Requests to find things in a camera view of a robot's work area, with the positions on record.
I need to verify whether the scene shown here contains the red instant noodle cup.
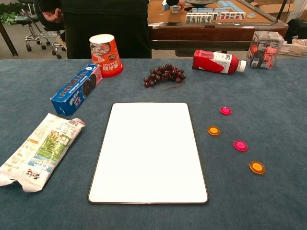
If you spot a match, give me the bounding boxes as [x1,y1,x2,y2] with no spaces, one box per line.
[89,34,124,78]

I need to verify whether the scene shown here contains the brown cardboard box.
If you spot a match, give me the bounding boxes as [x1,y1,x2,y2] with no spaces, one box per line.
[253,0,298,15]

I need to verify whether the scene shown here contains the chrome base stool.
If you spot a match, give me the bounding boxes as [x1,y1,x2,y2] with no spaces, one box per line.
[51,40,67,59]

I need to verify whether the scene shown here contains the white plastic basket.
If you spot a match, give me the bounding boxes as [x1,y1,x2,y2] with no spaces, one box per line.
[278,39,307,58]

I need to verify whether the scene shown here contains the green artificial plants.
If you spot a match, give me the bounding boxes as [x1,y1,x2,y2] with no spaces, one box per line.
[0,2,28,24]

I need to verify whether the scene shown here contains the black office chair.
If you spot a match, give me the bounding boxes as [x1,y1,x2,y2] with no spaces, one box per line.
[14,0,51,52]

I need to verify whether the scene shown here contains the standing mahjong tile row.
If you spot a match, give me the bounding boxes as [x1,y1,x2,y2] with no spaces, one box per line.
[185,13,213,24]

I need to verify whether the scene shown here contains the large blue mahjong tile stack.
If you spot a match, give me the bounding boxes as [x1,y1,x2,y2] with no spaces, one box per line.
[214,0,238,13]

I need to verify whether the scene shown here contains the red juice bottle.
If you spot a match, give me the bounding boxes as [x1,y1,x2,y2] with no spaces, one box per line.
[191,49,247,75]

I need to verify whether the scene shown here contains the bystander bare hand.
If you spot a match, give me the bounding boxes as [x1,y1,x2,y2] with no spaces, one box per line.
[166,0,186,12]

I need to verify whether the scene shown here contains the blue tablecloth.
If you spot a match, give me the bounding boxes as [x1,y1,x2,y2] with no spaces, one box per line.
[0,58,307,230]

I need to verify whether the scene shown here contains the brown mahjong table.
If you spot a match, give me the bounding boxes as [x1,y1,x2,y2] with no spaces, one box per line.
[147,0,289,57]

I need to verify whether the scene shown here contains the blue cookie box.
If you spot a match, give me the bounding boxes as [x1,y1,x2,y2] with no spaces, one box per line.
[50,63,104,116]

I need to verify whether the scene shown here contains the face-up mahjong tile row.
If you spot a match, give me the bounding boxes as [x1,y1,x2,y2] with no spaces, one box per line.
[212,11,247,21]

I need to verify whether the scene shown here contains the white cutting board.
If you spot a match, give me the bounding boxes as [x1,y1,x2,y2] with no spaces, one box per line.
[87,102,209,205]

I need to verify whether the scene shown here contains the dark slanted furniture leg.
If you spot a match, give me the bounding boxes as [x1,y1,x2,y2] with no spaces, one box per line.
[0,20,19,58]

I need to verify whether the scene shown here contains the orange token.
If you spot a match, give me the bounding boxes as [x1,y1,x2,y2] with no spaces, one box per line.
[249,161,266,175]
[207,126,221,137]

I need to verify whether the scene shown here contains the white snack bag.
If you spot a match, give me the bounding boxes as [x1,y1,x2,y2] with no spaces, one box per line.
[0,113,86,193]

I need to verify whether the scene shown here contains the standing person in black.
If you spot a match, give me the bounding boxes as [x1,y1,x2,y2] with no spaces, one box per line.
[33,0,152,59]

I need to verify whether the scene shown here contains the dark red grape bunch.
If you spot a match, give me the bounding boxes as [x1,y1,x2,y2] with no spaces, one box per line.
[143,63,187,91]

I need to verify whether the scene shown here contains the clear box with red toy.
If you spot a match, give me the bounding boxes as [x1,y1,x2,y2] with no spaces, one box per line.
[246,30,285,70]

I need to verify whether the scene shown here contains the black bag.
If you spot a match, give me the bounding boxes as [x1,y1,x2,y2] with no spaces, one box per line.
[284,18,307,45]

